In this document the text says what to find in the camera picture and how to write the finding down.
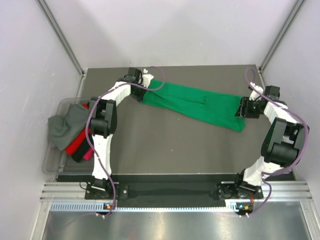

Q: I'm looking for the green t shirt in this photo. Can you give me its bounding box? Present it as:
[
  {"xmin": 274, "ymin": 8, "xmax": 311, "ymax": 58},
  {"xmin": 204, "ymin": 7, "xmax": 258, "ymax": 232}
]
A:
[{"xmin": 142, "ymin": 80, "xmax": 246, "ymax": 132}]

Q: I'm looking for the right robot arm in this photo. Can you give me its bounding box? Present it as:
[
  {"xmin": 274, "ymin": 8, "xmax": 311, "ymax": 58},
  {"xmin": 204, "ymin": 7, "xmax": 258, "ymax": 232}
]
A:
[{"xmin": 233, "ymin": 82, "xmax": 309, "ymax": 198}]

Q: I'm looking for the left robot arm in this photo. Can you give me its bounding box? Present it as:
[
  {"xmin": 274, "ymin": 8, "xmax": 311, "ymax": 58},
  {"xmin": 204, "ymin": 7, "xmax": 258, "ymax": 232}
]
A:
[{"xmin": 85, "ymin": 67, "xmax": 154, "ymax": 200}]

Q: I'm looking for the pink t shirt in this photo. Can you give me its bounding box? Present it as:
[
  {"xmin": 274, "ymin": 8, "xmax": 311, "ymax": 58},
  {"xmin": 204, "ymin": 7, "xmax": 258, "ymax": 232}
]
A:
[{"xmin": 83, "ymin": 148, "xmax": 94, "ymax": 161}]

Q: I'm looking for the grey t shirt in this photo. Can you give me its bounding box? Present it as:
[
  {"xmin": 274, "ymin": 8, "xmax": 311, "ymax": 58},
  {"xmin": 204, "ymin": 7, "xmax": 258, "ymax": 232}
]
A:
[{"xmin": 48, "ymin": 103, "xmax": 89, "ymax": 151}]

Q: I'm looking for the red t shirt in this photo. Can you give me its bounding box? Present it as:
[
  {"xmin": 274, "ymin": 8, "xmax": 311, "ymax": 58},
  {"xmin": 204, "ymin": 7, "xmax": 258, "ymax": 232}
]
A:
[{"xmin": 64, "ymin": 118, "xmax": 87, "ymax": 156}]

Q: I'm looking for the clear plastic bin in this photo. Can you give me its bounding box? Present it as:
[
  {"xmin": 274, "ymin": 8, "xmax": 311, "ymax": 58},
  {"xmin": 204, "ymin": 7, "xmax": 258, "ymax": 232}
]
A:
[{"xmin": 42, "ymin": 97, "xmax": 94, "ymax": 175}]

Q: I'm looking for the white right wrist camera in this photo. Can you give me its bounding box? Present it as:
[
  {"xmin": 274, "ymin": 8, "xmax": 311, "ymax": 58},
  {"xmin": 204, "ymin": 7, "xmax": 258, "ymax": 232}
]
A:
[{"xmin": 249, "ymin": 82, "xmax": 264, "ymax": 101}]

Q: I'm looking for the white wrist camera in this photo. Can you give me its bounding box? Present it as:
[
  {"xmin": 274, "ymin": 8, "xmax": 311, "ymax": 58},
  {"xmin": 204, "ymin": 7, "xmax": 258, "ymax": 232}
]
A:
[
  {"xmin": 249, "ymin": 82, "xmax": 264, "ymax": 101},
  {"xmin": 142, "ymin": 68, "xmax": 154, "ymax": 88}
]

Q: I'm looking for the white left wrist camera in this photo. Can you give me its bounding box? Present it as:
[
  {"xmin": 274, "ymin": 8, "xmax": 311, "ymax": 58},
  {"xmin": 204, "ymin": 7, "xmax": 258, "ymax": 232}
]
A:
[{"xmin": 142, "ymin": 68, "xmax": 154, "ymax": 88}]

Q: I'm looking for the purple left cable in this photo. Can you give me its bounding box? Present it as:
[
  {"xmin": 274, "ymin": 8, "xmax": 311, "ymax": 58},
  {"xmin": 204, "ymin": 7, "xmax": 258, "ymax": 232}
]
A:
[{"xmin": 49, "ymin": 65, "xmax": 167, "ymax": 231}]

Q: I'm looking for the aluminium frame rail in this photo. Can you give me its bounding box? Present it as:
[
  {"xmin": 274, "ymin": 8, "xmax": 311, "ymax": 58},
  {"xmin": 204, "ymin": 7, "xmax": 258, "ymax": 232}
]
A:
[{"xmin": 40, "ymin": 181, "xmax": 313, "ymax": 202}]

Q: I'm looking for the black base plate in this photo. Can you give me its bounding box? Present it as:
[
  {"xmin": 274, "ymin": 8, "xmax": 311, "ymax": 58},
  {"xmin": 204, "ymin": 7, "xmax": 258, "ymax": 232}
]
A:
[{"xmin": 84, "ymin": 181, "xmax": 263, "ymax": 201}]

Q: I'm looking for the left aluminium corner post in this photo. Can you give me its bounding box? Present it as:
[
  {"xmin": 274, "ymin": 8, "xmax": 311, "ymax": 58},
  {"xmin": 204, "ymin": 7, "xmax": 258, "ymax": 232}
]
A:
[{"xmin": 35, "ymin": 0, "xmax": 85, "ymax": 76}]

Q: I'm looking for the aluminium corner post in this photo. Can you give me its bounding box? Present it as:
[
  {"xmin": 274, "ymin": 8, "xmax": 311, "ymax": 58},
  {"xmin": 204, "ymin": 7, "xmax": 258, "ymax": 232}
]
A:
[
  {"xmin": 258, "ymin": 0, "xmax": 307, "ymax": 74},
  {"xmin": 35, "ymin": 0, "xmax": 85, "ymax": 76}
]

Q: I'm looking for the right aluminium corner post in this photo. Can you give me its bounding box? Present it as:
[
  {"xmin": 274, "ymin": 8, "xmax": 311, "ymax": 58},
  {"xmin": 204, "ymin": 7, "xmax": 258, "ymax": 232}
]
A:
[{"xmin": 258, "ymin": 0, "xmax": 307, "ymax": 74}]

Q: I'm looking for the grey slotted cable duct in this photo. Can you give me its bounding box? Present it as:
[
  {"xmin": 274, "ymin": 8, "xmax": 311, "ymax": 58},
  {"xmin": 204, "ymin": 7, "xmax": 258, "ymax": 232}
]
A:
[{"xmin": 50, "ymin": 202, "xmax": 250, "ymax": 213}]

